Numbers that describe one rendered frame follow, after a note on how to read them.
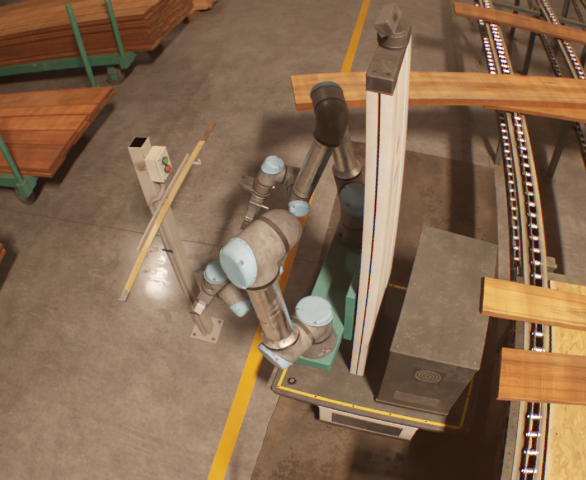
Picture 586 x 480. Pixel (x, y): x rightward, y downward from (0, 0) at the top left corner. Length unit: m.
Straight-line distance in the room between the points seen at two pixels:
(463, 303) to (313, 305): 0.55
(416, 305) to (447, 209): 1.53
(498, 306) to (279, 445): 1.24
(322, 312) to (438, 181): 1.95
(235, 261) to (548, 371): 1.13
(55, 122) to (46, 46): 1.49
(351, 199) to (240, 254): 0.75
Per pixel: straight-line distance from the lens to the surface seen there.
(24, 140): 3.81
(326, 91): 1.73
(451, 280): 1.85
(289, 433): 2.44
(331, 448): 2.42
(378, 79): 1.04
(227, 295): 1.65
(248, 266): 1.25
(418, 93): 2.56
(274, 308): 1.42
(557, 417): 1.78
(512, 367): 1.72
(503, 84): 2.86
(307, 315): 1.61
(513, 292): 1.87
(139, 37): 4.38
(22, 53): 5.37
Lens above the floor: 2.35
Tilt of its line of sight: 52 degrees down
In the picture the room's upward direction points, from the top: 8 degrees counter-clockwise
